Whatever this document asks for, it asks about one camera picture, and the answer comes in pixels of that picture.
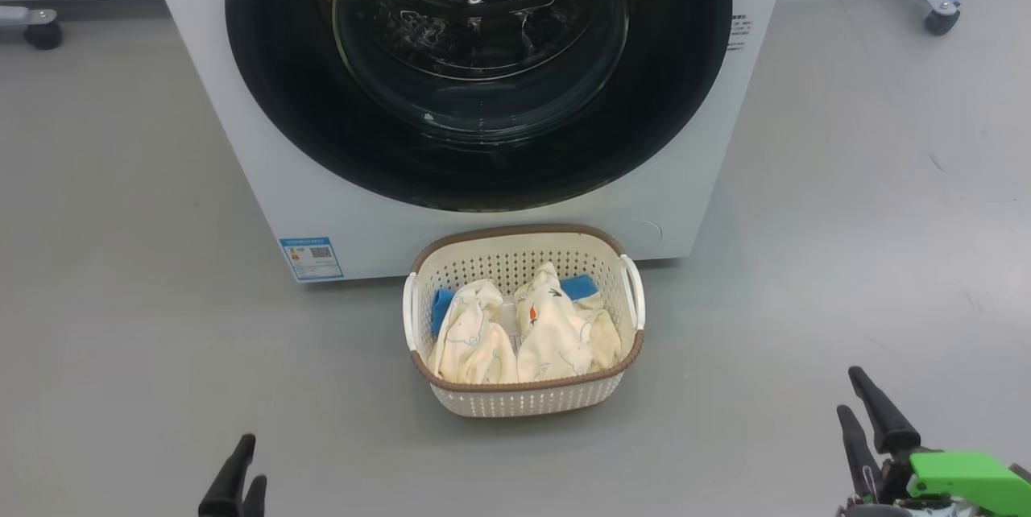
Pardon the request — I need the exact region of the white front-load washing machine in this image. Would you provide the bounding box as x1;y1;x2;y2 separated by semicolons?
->
137;0;792;284

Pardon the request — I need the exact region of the black round glass washer door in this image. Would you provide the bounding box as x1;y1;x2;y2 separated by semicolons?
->
225;0;734;213

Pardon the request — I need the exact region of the grey cart leg black caster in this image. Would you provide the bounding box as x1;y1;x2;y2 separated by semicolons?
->
0;6;64;51

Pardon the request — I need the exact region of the cream garment carrot print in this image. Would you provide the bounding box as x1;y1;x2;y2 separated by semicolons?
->
513;262;623;383

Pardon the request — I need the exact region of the cream perforated basket brown rim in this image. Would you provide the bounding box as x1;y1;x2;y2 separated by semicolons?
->
403;224;647;419

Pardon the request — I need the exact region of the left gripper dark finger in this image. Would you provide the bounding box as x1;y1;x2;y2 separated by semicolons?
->
199;434;256;517
240;475;267;517

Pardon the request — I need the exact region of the cream garment blue collar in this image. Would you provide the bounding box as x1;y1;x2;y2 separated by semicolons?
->
427;279;519;385

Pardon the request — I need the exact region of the blue energy label sticker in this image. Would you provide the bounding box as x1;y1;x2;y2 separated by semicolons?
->
279;238;344;283

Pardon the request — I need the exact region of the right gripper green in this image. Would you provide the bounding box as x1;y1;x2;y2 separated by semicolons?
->
836;366;1031;517

